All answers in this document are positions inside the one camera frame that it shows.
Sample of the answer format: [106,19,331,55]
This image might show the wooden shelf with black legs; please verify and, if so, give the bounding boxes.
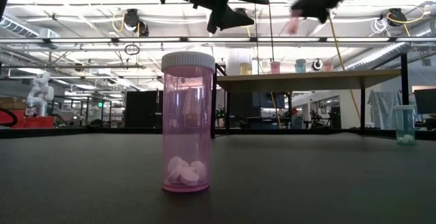
[209,52,409,140]

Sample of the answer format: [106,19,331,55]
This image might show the long ceiling light bar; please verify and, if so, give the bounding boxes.
[0,36,436,45]

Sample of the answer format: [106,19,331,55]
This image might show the grey hanging cloth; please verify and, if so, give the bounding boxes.
[367,89,403,131]

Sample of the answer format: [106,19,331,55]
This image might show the black cabinet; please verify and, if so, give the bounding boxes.
[124,90,164,130]

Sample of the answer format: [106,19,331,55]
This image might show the black monitor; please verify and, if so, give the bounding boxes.
[413,87,436,116]

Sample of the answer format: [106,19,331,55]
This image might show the white robot figure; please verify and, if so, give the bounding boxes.
[26,73,56,118]

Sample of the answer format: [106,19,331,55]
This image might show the red storage crates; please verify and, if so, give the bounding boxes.
[0,110,55,130]

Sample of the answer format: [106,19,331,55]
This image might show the yellow hanging cable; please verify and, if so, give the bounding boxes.
[327,16,362,125]

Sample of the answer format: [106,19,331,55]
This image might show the white coiled cable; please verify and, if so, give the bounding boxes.
[369,17,388,38]

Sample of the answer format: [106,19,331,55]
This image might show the silver ventilation duct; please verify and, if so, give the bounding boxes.
[342,18,436,72]

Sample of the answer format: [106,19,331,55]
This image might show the black hanging cable loop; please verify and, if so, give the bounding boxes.
[123,43,141,57]

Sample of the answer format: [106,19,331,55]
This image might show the black curved cable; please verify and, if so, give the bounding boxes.
[0,107,18,128]

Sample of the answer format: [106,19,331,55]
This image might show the black table frame wooden boards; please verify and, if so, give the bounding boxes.
[0,127,436,141]

